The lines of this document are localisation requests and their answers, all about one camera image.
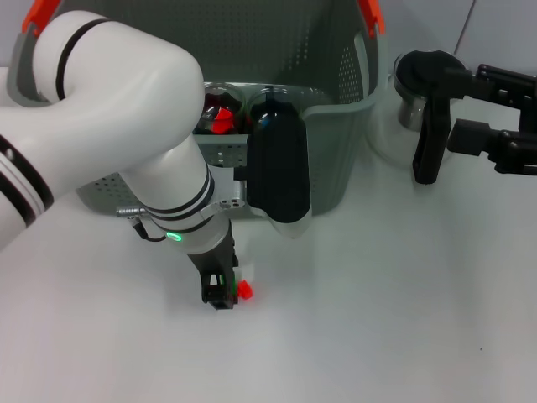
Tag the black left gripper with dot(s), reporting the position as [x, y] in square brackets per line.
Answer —
[216, 260]

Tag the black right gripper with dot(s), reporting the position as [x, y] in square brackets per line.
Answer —
[529, 105]

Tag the tiny red toy brick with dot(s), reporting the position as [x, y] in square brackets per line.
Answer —
[245, 291]

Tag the orange-red sloped toy brick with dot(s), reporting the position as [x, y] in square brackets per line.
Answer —
[221, 119]

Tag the blue toy brick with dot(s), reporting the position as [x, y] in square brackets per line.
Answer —
[265, 123]

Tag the glass jar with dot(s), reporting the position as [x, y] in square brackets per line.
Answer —
[226, 98]

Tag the glass teacup black sleeve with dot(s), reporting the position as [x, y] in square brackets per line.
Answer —
[285, 98]

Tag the grey perforated storage bin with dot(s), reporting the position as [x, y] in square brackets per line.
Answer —
[335, 159]

